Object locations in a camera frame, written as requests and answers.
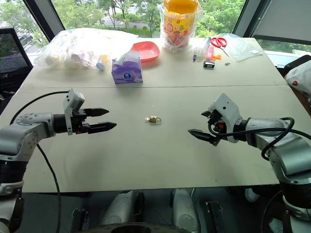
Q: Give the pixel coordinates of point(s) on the small black box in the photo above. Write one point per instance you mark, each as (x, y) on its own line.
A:
(209, 64)

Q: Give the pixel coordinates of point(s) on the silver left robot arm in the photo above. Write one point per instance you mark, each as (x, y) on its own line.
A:
(22, 137)

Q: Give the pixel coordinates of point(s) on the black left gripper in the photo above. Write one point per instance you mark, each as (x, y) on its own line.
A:
(79, 121)

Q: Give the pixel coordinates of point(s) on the yellow and blue glue tube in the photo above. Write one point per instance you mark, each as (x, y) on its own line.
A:
(101, 63)

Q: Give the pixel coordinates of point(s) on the red plastic bowl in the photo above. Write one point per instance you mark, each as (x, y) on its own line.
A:
(145, 49)

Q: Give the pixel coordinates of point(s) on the small orange plastic pieces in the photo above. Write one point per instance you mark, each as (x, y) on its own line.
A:
(216, 57)

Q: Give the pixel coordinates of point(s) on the yellow printed candy jar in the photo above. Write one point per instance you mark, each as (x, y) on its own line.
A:
(179, 24)

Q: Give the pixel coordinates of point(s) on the purple tissue box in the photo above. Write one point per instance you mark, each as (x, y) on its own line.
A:
(126, 72)

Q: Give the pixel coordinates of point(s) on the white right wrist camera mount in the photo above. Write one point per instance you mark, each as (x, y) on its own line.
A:
(227, 109)

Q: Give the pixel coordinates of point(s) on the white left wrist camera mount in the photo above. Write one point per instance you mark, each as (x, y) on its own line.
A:
(74, 98)

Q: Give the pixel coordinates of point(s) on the black mesh office chair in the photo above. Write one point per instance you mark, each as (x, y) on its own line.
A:
(12, 55)

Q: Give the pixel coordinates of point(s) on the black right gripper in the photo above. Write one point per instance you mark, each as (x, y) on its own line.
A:
(217, 126)

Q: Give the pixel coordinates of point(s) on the yellow lidded snack jar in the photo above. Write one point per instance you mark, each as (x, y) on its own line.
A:
(199, 14)

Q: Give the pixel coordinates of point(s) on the large clear bag of wrappers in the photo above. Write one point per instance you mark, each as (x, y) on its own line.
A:
(77, 46)

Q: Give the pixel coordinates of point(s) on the white cloth with red dots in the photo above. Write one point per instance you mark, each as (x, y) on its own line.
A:
(300, 76)

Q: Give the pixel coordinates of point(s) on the clear plastic tube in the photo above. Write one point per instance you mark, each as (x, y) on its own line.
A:
(206, 43)

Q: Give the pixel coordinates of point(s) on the silver robot leg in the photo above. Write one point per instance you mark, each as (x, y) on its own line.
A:
(121, 208)
(184, 211)

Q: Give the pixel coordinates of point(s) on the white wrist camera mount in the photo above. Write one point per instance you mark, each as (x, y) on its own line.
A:
(74, 98)
(227, 109)

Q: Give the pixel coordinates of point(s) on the blue pen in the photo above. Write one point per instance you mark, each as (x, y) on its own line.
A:
(195, 56)

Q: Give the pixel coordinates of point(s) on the small brass padlock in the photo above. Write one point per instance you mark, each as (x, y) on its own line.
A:
(153, 119)

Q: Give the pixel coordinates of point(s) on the clear flat plastic bag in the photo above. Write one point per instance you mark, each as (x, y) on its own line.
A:
(243, 49)

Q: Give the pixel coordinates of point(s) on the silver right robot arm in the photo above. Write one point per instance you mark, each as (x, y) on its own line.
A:
(284, 148)

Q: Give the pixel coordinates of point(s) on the dark rounded robot torso rim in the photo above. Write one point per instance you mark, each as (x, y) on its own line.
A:
(131, 228)

